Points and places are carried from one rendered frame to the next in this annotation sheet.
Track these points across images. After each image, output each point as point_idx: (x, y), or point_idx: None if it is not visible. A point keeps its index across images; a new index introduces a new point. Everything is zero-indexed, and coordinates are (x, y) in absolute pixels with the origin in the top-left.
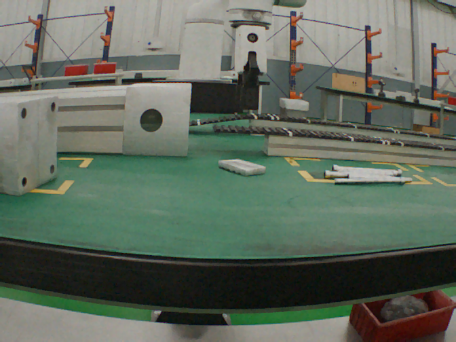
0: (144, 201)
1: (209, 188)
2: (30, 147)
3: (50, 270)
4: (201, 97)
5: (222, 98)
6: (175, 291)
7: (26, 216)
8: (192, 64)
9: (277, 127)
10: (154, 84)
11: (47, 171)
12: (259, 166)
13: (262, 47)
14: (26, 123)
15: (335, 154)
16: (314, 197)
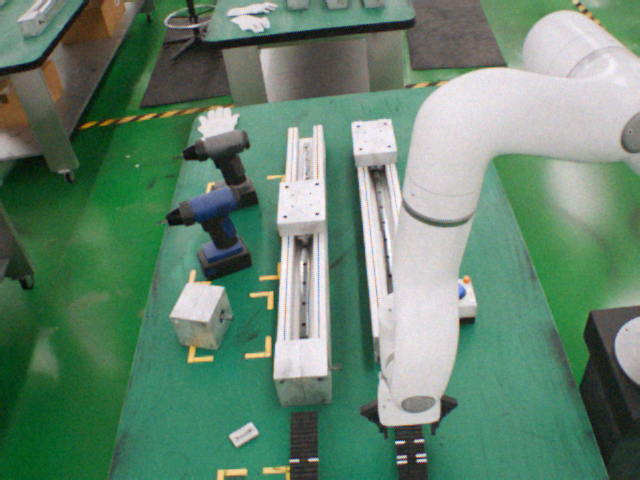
0: (179, 396)
1: (203, 420)
2: (187, 333)
3: None
4: (608, 380)
5: (617, 405)
6: None
7: (155, 357)
8: (639, 333)
9: (316, 454)
10: (301, 353)
11: (207, 345)
12: (236, 443)
13: (379, 404)
14: (179, 324)
15: None
16: (183, 466)
